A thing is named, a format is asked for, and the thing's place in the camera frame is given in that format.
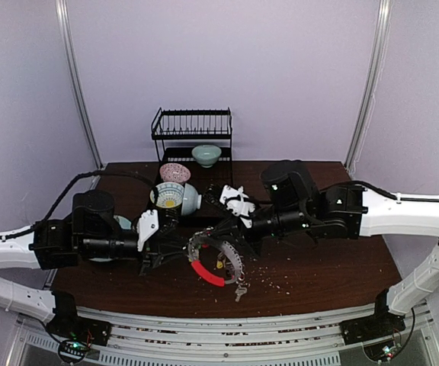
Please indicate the pale blue tilted bowl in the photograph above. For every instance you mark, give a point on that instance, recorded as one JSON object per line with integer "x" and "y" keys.
{"x": 191, "y": 200}

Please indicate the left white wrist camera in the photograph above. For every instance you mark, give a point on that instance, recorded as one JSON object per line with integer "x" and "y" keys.
{"x": 148, "y": 224}

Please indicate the scattered crumbs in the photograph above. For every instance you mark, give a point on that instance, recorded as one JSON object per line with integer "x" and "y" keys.
{"x": 265, "y": 279}

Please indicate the pale blue plate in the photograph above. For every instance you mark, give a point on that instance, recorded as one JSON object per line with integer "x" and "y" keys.
{"x": 124, "y": 224}

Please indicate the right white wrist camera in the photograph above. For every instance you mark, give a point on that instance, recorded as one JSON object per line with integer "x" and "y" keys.
{"x": 232, "y": 201}

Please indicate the right aluminium frame post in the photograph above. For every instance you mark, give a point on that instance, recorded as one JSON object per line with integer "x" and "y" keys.
{"x": 374, "y": 72}

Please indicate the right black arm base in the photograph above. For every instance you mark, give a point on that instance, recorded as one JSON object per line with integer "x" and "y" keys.
{"x": 377, "y": 325}

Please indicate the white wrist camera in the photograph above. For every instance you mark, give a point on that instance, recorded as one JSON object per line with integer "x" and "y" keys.
{"x": 148, "y": 224}
{"x": 232, "y": 201}

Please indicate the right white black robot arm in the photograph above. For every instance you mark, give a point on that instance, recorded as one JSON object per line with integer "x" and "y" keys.
{"x": 347, "y": 210}

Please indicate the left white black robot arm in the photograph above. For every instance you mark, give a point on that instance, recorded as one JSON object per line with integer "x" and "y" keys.
{"x": 90, "y": 232}

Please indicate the blue yellow patterned bowl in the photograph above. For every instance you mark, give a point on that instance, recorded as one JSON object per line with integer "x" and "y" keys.
{"x": 167, "y": 195}

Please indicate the pink patterned bowl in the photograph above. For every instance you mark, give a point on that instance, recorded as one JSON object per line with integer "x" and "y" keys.
{"x": 174, "y": 172}

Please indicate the large keyring with red grip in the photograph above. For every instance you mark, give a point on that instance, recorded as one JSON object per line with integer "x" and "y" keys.
{"x": 227, "y": 259}

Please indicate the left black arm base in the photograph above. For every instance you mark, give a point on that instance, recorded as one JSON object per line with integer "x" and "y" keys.
{"x": 68, "y": 324}

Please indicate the bunch of metal keys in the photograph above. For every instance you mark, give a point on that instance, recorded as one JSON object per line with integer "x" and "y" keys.
{"x": 241, "y": 290}

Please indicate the aluminium frame post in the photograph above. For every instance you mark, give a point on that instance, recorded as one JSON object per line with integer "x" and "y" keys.
{"x": 62, "y": 14}
{"x": 374, "y": 72}

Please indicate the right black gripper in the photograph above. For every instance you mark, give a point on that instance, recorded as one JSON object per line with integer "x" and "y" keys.
{"x": 240, "y": 234}

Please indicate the left aluminium frame post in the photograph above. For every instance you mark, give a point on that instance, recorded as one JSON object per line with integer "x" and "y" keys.
{"x": 62, "y": 14}

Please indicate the grey slotted front rail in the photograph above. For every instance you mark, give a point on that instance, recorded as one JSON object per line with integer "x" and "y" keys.
{"x": 305, "y": 339}

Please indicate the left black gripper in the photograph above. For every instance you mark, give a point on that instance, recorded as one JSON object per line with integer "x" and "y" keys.
{"x": 157, "y": 249}

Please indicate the black wire dish rack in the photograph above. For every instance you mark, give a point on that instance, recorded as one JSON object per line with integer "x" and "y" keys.
{"x": 176, "y": 132}

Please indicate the light green ceramic bowl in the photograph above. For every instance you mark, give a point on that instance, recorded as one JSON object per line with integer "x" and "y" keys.
{"x": 206, "y": 155}

